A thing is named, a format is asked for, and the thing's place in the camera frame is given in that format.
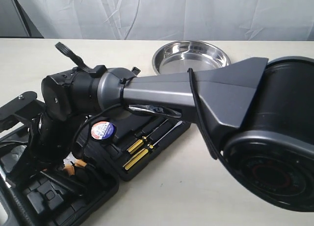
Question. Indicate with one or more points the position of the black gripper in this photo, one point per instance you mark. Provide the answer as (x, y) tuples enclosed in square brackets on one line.
[(51, 140)]

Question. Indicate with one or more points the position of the black plastic tool case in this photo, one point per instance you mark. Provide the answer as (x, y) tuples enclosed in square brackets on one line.
[(45, 196)]

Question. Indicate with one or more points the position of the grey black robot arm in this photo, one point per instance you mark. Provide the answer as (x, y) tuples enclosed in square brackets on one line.
[(256, 116)]

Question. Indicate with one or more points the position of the electrical tape roll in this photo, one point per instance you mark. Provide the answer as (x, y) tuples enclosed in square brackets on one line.
[(102, 130)]

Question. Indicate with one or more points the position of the hammer with black grip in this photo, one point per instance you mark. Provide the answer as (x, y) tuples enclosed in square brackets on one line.
[(10, 206)]

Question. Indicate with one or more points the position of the large yellow black screwdriver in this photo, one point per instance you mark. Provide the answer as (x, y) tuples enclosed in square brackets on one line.
[(141, 152)]

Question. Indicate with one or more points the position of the small yellow black screwdriver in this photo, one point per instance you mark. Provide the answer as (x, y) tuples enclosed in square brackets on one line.
[(135, 146)]

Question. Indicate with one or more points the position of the round stainless steel tray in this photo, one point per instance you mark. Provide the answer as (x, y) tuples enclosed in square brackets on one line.
[(178, 56)]

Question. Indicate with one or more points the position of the white backdrop curtain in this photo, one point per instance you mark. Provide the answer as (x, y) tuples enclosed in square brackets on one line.
[(244, 20)]

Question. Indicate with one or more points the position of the orange black handled pliers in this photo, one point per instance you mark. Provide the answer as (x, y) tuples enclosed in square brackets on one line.
[(82, 173)]

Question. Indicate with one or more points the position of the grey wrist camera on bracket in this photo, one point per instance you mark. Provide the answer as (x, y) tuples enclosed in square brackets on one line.
[(22, 109)]

